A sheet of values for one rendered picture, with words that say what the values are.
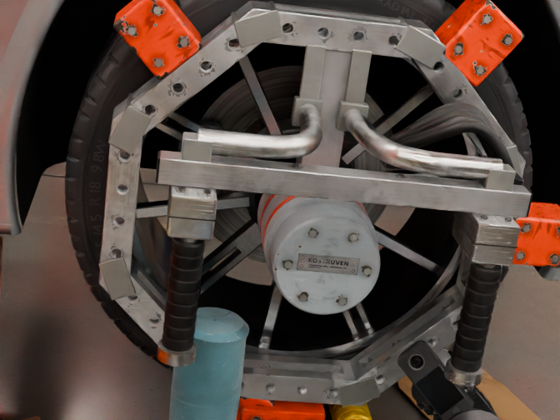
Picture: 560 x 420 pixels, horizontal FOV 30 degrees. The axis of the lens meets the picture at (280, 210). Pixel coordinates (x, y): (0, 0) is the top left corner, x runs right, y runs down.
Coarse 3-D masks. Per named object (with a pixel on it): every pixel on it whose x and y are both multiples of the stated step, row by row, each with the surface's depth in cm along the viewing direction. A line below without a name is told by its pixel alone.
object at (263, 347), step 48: (432, 96) 157; (144, 192) 165; (240, 192) 148; (144, 240) 150; (240, 240) 149; (384, 240) 151; (432, 240) 160; (240, 288) 171; (384, 288) 163; (432, 288) 152; (288, 336) 158; (336, 336) 157
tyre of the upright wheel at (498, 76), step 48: (192, 0) 134; (240, 0) 134; (288, 0) 135; (336, 0) 136; (384, 0) 136; (432, 0) 137; (96, 96) 137; (480, 96) 142; (96, 144) 139; (528, 144) 146; (96, 192) 142; (96, 240) 144; (96, 288) 147; (144, 336) 150
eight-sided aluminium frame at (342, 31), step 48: (240, 48) 128; (336, 48) 129; (384, 48) 130; (432, 48) 130; (144, 96) 129; (192, 96) 130; (480, 144) 136; (144, 288) 139; (384, 336) 151; (432, 336) 145; (288, 384) 146; (336, 384) 146; (384, 384) 147
